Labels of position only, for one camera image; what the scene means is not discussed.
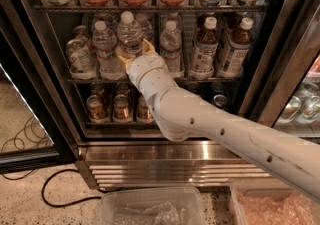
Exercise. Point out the open fridge glass door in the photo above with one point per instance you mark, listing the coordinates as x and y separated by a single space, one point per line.
34 134

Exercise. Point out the right blue can front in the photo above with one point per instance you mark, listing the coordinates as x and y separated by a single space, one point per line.
220 101

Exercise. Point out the left brown tea bottle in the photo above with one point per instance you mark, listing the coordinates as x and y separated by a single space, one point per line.
205 47

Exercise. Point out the gold can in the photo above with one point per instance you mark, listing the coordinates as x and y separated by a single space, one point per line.
121 110
143 112
97 110

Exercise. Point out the brown tea bottle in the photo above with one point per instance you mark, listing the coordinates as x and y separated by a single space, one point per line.
205 47
234 48

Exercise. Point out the stainless steel fridge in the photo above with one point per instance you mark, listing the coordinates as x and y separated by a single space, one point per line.
127 155

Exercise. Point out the silver can middle shelf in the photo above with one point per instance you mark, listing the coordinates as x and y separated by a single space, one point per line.
82 65

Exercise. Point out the left gold can front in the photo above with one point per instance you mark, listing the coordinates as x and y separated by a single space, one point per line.
97 110

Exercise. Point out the bin with pink bubble wrap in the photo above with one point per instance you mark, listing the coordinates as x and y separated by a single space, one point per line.
270 202

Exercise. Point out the clear water bottle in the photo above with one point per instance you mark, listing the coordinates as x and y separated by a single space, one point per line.
105 42
171 48
130 35

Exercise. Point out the right gold can front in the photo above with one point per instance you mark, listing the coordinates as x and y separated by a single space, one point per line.
143 112

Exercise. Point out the right brown tea bottle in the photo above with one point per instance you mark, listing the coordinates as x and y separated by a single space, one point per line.
234 48

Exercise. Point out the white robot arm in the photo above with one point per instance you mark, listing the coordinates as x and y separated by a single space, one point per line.
180 113

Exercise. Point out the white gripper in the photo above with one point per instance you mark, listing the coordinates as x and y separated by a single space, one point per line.
147 64

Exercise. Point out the clear plastic bin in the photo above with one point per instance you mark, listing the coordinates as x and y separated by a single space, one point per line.
154 206

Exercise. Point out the middle gold can front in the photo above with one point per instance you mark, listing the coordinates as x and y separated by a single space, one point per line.
121 110

